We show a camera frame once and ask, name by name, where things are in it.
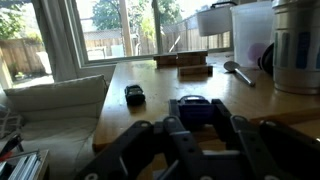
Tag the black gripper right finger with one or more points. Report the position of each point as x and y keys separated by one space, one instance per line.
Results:
x=276 y=150

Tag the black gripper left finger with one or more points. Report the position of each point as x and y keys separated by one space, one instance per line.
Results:
x=150 y=150

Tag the green toy car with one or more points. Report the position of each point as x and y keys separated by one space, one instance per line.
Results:
x=134 y=95

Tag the blue toy car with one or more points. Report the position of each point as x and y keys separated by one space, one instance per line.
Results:
x=195 y=111

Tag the wooden table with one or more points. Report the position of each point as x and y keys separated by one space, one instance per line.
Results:
x=160 y=86

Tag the metal spoon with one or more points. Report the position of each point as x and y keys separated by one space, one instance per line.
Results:
x=238 y=71

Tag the black round case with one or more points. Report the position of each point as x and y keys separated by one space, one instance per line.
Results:
x=267 y=60

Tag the single wooden block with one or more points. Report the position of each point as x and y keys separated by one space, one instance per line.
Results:
x=195 y=70

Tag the white leather sofa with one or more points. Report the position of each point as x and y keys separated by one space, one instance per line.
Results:
x=56 y=103

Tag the translucent plastic cup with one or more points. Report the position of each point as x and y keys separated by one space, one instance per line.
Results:
x=250 y=30

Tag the large white-framed window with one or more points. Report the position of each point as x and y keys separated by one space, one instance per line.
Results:
x=110 y=30

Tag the black orange clamp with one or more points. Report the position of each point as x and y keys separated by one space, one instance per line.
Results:
x=10 y=145

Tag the black arc lamp white shade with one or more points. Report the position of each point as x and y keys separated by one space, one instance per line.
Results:
x=213 y=21

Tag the grey curtain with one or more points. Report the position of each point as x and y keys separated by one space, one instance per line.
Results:
x=56 y=40

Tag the aluminium frame cart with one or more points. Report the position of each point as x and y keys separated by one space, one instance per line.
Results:
x=23 y=166

